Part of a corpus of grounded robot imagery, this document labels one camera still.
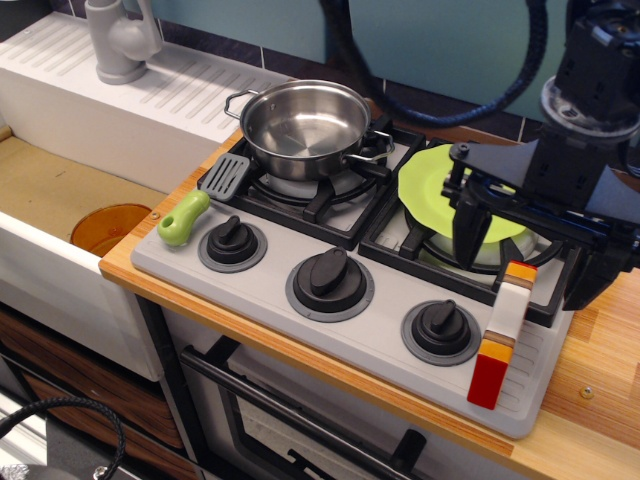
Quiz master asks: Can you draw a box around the black oven door handle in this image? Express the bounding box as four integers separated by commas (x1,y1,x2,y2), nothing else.
180,346,416,479

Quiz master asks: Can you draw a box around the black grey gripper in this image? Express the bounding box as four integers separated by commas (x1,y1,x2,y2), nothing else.
444,134,639,311

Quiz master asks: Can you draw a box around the middle black stove knob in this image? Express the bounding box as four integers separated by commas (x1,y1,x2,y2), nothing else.
285,247,375,323

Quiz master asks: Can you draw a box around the left black stove knob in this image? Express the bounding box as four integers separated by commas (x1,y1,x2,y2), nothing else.
198,215,268,274

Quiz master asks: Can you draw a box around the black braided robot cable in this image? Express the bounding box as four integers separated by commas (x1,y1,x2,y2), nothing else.
319,0,551,128

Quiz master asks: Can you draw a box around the grey toy stove top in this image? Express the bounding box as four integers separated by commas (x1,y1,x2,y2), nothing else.
131,140,577,438

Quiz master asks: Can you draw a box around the stainless steel pot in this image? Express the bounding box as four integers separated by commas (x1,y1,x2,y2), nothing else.
224,80,395,182

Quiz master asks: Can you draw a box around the white toy sink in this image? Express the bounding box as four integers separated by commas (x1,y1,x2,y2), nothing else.
1,13,284,381

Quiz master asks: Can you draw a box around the green plastic plate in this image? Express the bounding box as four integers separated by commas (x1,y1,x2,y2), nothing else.
397,143,529,246

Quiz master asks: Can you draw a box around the black cable bottom left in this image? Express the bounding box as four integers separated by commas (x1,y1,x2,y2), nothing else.
0,396,126,480

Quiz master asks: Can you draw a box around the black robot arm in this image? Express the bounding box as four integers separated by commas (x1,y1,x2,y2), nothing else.
444,1,639,310

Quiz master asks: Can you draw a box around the toy cracker box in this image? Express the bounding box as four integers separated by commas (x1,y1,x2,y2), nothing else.
467,261,538,410

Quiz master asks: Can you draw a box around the grey spatula green handle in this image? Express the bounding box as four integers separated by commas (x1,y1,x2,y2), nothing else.
157,153,251,247

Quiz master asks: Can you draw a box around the right black burner grate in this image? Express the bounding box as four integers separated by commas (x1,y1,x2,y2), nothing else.
358,128,577,327

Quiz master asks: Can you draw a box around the right black stove knob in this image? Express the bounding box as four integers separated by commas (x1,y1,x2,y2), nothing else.
401,300,481,367

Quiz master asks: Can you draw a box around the orange sink drain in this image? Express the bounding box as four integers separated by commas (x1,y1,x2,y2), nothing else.
70,203,151,257

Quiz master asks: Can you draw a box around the grey toy faucet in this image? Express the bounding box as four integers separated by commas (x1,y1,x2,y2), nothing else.
85,0,163,85

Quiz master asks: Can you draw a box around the black stove knob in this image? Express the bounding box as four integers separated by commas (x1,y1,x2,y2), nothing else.
198,215,268,274
285,247,375,323
401,300,481,367

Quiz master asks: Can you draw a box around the left black burner grate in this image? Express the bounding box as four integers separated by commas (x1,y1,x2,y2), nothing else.
196,115,396,252

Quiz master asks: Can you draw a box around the wooden drawer front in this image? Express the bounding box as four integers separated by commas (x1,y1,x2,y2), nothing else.
1,305,199,479

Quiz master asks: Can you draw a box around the black burner grate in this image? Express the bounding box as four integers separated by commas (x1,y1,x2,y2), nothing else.
358,128,577,327
196,115,396,252

